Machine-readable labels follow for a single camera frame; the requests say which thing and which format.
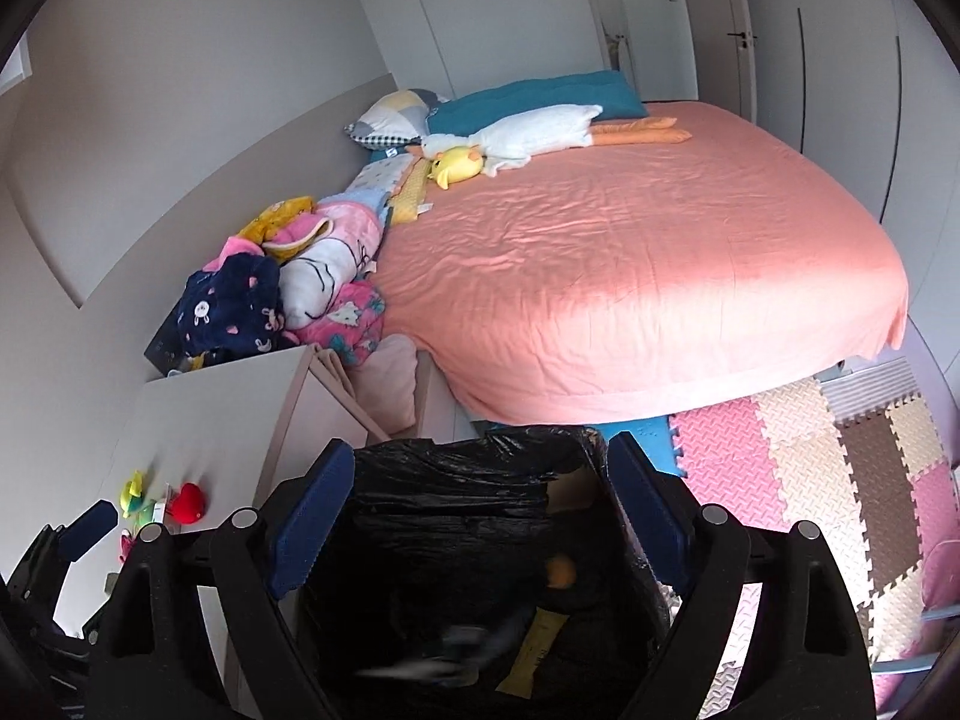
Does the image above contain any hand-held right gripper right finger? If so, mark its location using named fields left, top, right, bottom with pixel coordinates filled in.
left=606, top=431, right=878, bottom=720

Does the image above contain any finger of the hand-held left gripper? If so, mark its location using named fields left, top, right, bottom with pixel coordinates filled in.
left=4, top=501, right=119, bottom=601

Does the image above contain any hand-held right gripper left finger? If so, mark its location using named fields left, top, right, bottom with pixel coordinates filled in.
left=90, top=439, right=357, bottom=720

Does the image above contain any red toy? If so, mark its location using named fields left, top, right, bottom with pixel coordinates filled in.
left=166, top=481, right=207, bottom=524

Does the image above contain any trash bin with black bag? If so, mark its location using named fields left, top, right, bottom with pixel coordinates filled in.
left=300, top=424, right=680, bottom=720

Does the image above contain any yellow green toy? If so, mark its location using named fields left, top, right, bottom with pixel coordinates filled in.
left=120, top=471, right=155, bottom=517

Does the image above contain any white nightstand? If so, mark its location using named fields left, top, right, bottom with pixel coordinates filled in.
left=56, top=345, right=391, bottom=720

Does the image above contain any pale pink cushion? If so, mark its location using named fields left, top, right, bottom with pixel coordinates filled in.
left=349, top=334, right=419, bottom=428

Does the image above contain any foam puzzle floor mat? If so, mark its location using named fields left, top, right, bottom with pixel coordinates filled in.
left=600, top=360, right=960, bottom=713

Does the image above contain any yellow packet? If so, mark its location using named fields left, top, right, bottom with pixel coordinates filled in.
left=495, top=600, right=571, bottom=698

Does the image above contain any pink printed blanket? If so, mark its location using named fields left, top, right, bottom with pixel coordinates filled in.
left=289, top=281, right=387, bottom=368

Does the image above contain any bed with pink sheet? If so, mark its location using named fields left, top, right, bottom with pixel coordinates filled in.
left=375, top=101, right=910, bottom=427

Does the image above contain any pink and white blanket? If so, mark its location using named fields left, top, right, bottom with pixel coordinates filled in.
left=262, top=195, right=387, bottom=331

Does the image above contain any pink fleece garment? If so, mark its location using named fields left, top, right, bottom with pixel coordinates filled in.
left=204, top=235, right=263, bottom=271

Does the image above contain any yellow garment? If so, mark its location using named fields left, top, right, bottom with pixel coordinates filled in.
left=238, top=196, right=316, bottom=245

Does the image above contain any yellow dotted cloth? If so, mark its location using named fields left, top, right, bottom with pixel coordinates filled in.
left=390, top=157, right=432, bottom=224

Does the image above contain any light blue patterned blanket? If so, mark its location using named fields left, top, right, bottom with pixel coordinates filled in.
left=349, top=154, right=413, bottom=211

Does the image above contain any yellow duck plush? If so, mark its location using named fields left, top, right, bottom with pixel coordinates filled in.
left=427, top=146, right=487, bottom=190

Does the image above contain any white goose plush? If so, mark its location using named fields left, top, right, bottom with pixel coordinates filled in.
left=420, top=103, right=692, bottom=179

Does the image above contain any patchwork pillow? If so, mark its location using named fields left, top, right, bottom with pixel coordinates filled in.
left=345, top=88, right=451, bottom=151

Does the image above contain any teal pillow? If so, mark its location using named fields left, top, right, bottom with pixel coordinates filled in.
left=426, top=71, right=650, bottom=137

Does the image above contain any white wardrobe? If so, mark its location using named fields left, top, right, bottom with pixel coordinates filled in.
left=742, top=0, right=946, bottom=316

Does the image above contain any white door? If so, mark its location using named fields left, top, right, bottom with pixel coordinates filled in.
left=667, top=0, right=758, bottom=121

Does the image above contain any black wall panel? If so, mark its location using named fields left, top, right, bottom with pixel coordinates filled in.
left=144, top=315, right=188, bottom=380

